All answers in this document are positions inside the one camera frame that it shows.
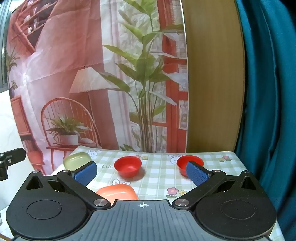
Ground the teal curtain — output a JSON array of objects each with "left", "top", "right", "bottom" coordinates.
[{"left": 235, "top": 0, "right": 296, "bottom": 241}]

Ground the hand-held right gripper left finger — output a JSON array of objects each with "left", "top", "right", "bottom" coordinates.
[{"left": 25, "top": 161, "right": 112, "bottom": 210}]

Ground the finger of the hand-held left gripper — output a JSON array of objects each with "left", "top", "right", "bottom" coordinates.
[{"left": 0, "top": 148, "right": 26, "bottom": 181}]

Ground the printed backdrop cloth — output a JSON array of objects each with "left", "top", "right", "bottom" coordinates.
[{"left": 6, "top": 0, "right": 189, "bottom": 176}]

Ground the orange plate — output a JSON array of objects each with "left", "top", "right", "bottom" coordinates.
[{"left": 95, "top": 184, "right": 139, "bottom": 201}]

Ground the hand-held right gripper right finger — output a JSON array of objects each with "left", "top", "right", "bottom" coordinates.
[{"left": 172, "top": 161, "right": 266, "bottom": 210}]

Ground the wooden panel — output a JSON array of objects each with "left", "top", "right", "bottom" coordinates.
[{"left": 180, "top": 0, "right": 247, "bottom": 154}]

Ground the green checked tablecloth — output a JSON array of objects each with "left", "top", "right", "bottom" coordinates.
[{"left": 51, "top": 145, "right": 286, "bottom": 241}]

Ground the red plastic bowl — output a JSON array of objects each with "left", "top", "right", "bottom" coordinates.
[
  {"left": 114, "top": 156, "right": 142, "bottom": 178},
  {"left": 176, "top": 155, "right": 205, "bottom": 179}
]

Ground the pale green plastic bowl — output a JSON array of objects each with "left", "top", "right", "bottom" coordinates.
[{"left": 63, "top": 152, "right": 92, "bottom": 171}]

